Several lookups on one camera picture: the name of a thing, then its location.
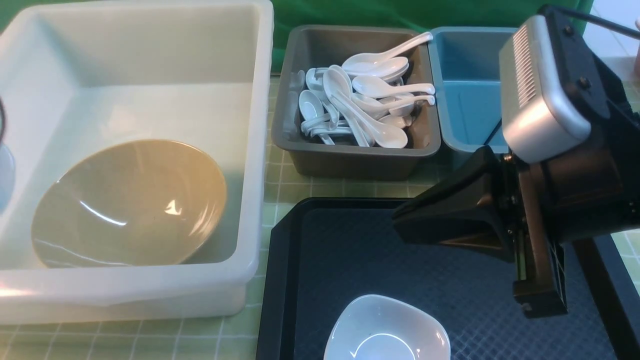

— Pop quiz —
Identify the blue plastic bin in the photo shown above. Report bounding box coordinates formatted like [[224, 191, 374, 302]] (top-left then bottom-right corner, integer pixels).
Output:
[[427, 26, 515, 169]]

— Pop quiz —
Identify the grey plastic bin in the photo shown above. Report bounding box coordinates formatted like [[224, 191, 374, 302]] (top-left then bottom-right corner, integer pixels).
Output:
[[270, 24, 442, 182]]

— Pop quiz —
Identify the white square dish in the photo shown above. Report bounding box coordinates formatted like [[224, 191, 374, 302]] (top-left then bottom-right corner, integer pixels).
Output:
[[323, 294, 451, 360], [0, 143, 16, 214]]

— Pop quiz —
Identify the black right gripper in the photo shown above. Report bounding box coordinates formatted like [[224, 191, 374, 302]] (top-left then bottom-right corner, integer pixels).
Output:
[[391, 64, 639, 319]]

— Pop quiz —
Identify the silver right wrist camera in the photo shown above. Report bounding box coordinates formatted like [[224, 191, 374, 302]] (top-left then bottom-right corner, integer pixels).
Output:
[[498, 14, 591, 164]]

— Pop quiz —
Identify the large tan noodle bowl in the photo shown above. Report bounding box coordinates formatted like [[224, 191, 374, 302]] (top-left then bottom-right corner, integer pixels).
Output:
[[30, 139, 227, 268]]

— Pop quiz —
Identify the white spoon top leaning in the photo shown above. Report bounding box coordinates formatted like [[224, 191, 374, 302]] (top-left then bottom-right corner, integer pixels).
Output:
[[342, 31, 434, 72]]

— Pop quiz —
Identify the black serving tray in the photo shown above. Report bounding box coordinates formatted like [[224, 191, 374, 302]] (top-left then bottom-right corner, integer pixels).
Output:
[[256, 197, 640, 360]]

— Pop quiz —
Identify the black right camera cable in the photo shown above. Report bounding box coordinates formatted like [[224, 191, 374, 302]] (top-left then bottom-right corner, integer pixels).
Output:
[[540, 5, 640, 41]]

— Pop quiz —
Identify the green checked tablecloth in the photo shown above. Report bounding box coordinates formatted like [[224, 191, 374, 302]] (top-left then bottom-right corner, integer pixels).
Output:
[[0, 77, 640, 360]]

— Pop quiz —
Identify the white spoon right lower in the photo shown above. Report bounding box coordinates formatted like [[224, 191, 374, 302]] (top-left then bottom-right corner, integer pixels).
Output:
[[350, 93, 435, 119]]

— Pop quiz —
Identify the white soup spoon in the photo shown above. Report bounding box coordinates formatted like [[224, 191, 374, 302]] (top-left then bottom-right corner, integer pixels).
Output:
[[322, 64, 409, 149]]

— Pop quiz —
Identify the large white plastic tub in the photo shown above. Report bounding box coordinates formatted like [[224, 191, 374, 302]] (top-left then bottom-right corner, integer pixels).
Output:
[[1, 31, 273, 325]]

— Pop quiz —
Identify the white spoon left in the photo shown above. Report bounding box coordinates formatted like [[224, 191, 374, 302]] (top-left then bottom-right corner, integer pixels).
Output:
[[298, 89, 335, 145]]

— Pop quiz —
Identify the green backdrop cloth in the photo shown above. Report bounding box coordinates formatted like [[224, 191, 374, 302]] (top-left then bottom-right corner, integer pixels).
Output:
[[0, 0, 594, 76]]

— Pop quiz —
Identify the white spoon right middle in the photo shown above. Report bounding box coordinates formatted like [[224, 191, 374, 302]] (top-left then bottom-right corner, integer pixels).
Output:
[[352, 75, 435, 98]]

